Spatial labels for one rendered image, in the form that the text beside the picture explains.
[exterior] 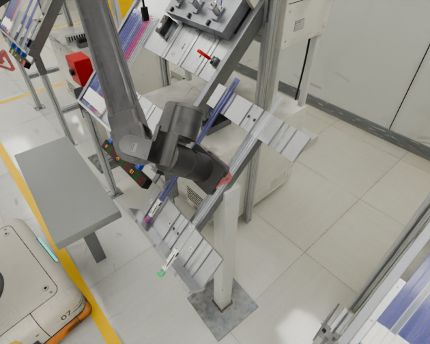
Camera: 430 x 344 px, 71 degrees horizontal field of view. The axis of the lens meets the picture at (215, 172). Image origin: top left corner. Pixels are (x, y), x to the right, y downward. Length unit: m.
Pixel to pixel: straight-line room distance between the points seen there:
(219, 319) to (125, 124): 1.19
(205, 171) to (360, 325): 0.50
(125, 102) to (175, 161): 0.14
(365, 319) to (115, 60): 0.75
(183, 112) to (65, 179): 0.93
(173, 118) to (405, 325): 0.64
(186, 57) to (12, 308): 1.20
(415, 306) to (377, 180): 1.64
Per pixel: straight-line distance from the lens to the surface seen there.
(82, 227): 1.18
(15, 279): 1.58
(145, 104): 1.29
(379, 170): 2.47
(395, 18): 2.55
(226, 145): 1.38
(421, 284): 0.80
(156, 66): 2.76
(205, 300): 1.60
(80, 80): 1.98
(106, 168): 1.93
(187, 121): 0.53
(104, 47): 0.62
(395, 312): 0.81
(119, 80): 0.59
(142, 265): 1.74
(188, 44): 1.28
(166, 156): 0.52
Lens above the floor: 1.47
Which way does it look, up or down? 43 degrees down
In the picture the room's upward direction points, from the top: straight up
